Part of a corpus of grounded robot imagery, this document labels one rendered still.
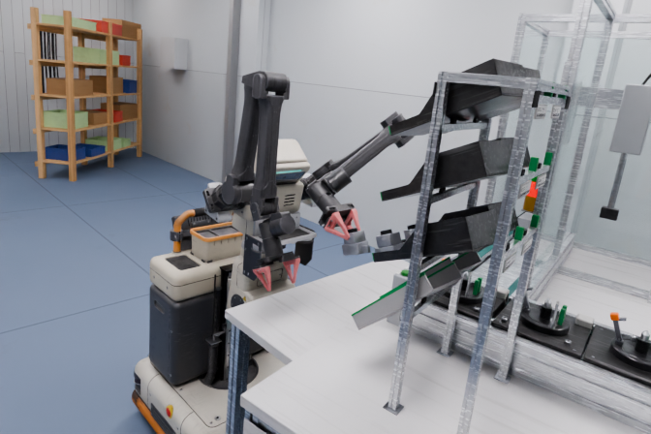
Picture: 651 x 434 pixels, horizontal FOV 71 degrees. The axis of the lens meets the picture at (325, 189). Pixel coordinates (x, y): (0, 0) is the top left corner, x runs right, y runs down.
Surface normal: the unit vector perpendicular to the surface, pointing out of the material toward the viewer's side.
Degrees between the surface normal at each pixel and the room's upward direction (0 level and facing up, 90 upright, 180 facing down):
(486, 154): 65
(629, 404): 90
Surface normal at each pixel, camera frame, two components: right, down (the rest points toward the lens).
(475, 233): 0.66, -0.19
